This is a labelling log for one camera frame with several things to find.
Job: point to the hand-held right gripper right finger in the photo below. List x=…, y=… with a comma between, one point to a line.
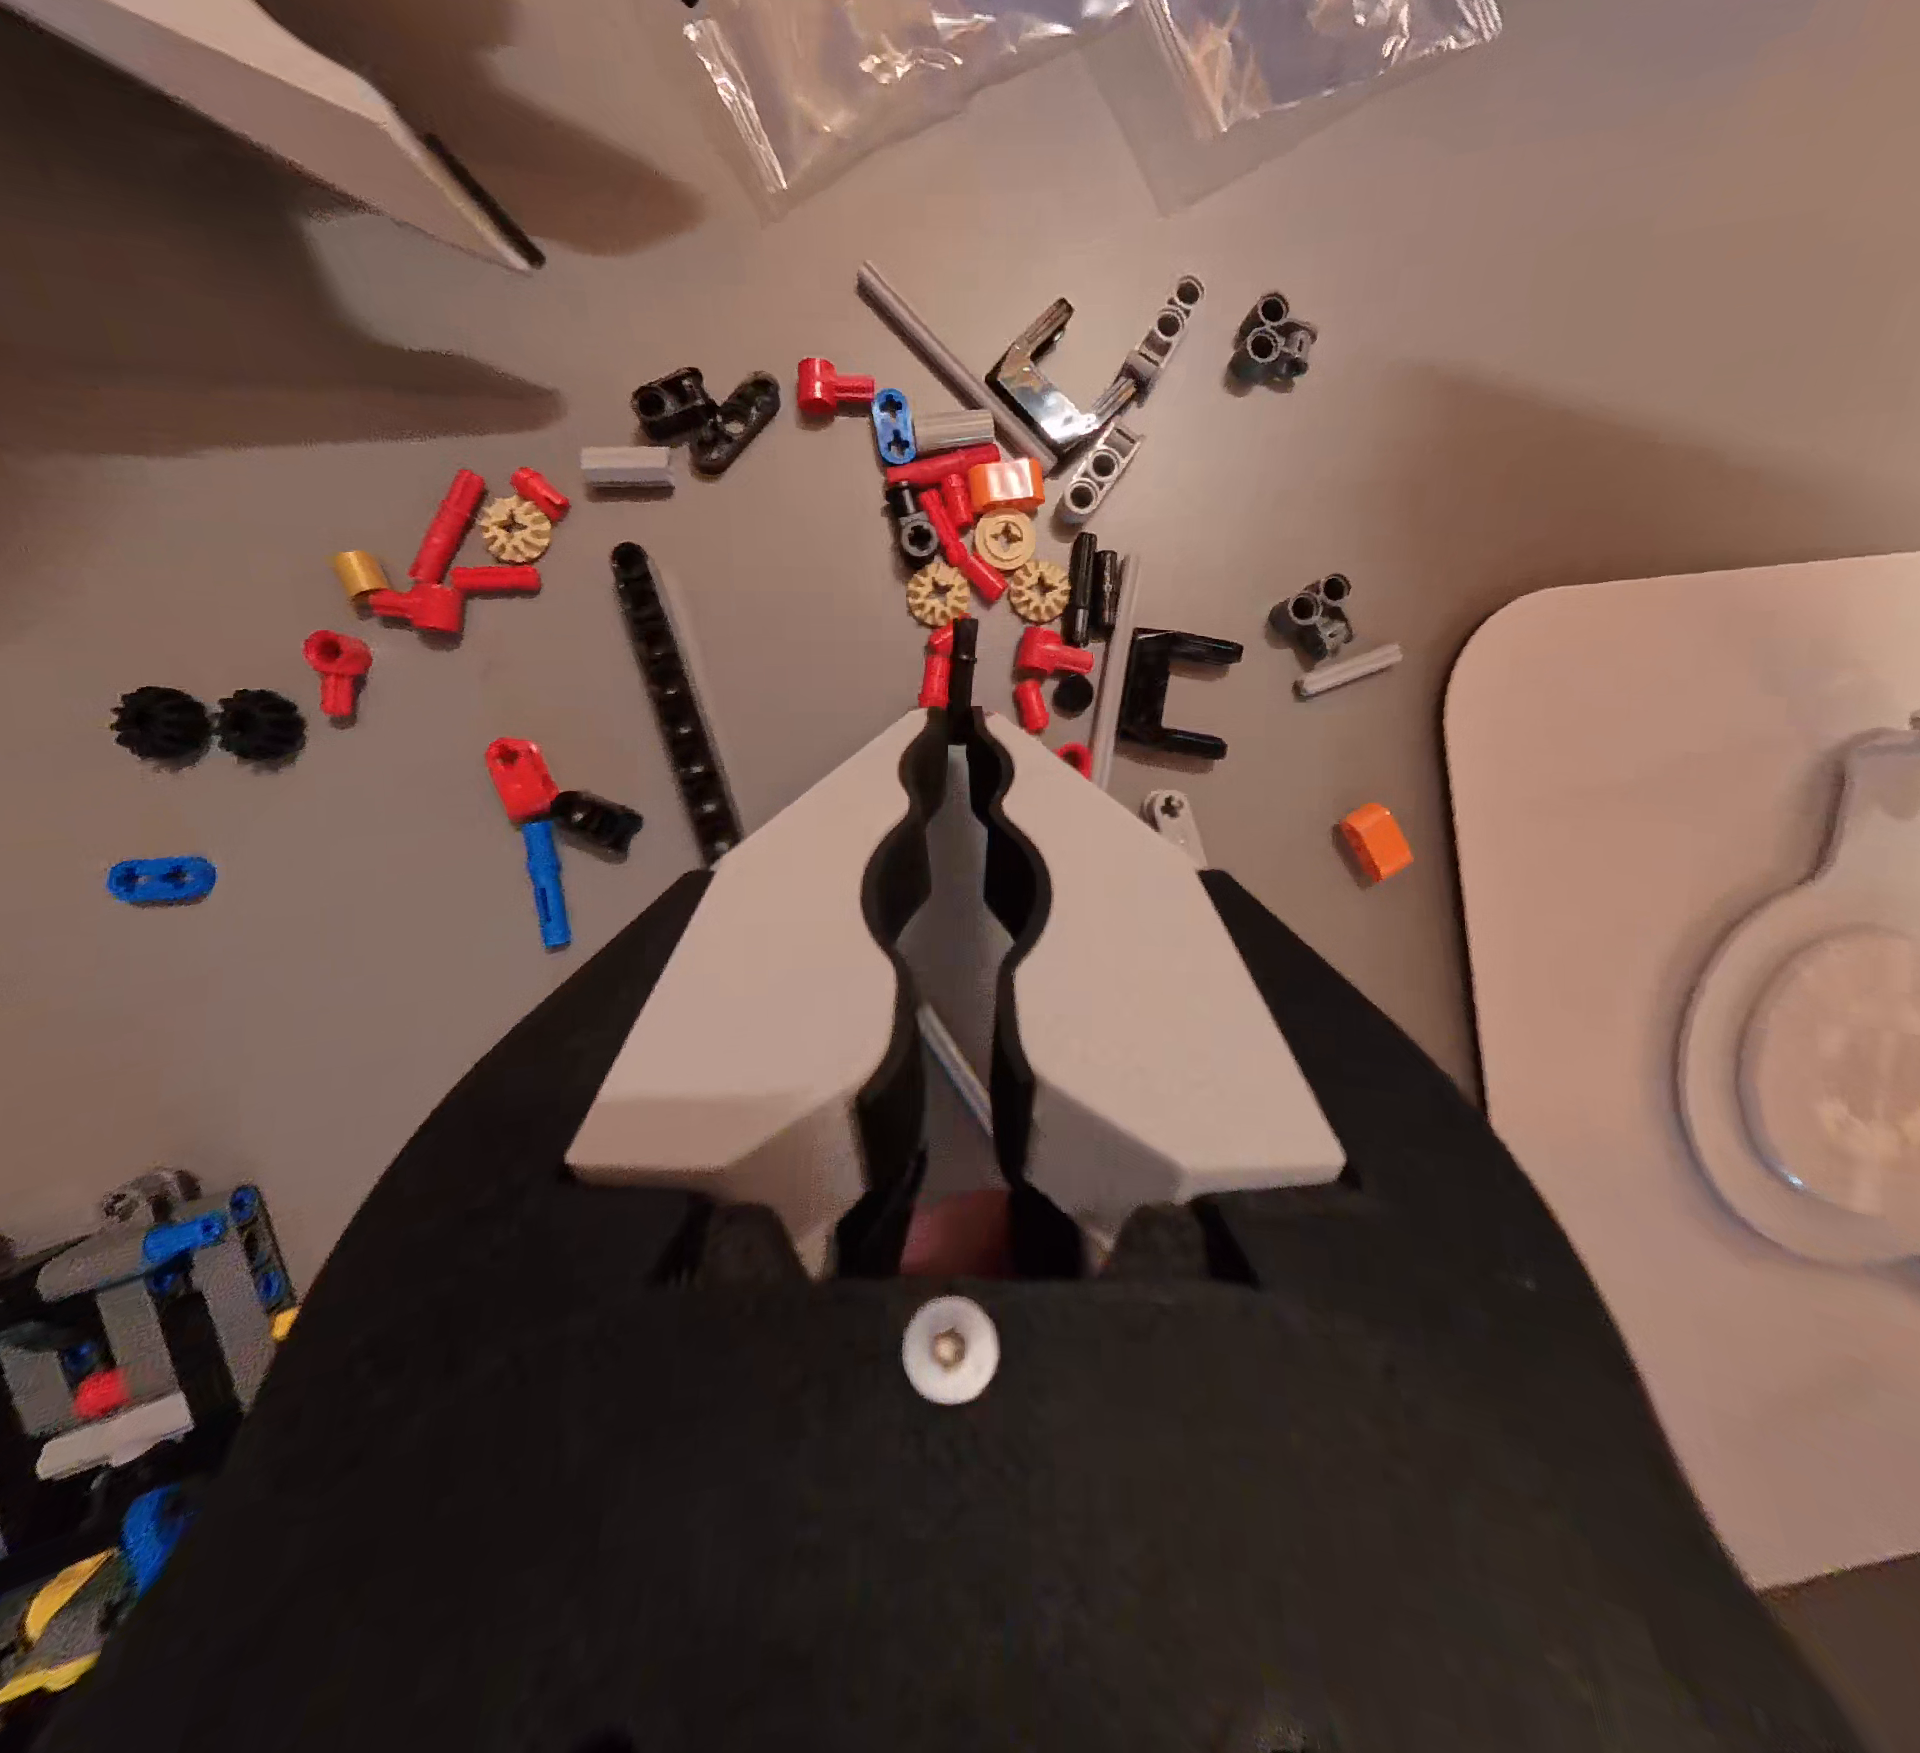
x=1170, y=1015

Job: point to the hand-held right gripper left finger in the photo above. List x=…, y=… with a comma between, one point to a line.
x=737, y=1004

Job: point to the black lego pin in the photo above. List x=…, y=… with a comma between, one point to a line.
x=963, y=671

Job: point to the lego pieces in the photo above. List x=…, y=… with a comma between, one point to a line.
x=960, y=494

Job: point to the partly built lego model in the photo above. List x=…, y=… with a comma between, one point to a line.
x=133, y=1305

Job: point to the white rounded board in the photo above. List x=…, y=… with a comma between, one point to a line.
x=1589, y=1032

